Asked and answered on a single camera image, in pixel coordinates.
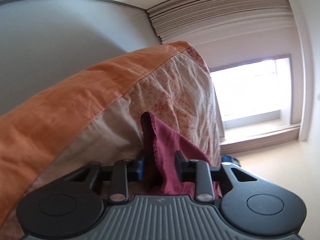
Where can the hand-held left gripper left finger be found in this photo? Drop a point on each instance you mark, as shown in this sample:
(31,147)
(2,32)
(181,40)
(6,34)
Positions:
(140,167)

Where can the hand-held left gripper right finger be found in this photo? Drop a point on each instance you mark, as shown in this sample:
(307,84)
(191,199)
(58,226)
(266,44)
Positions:
(180,165)

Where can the maroon knit garment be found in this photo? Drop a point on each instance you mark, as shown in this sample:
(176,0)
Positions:
(172,155)

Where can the blue backpack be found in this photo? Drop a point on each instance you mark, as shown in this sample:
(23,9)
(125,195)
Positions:
(228,159)

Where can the beige pleated curtain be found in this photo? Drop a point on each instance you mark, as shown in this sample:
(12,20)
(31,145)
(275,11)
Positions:
(262,138)
(225,12)

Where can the bed with orange floral cover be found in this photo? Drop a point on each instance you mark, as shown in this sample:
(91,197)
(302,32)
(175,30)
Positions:
(75,92)

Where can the bright window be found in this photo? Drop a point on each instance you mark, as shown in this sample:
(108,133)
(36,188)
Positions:
(250,92)

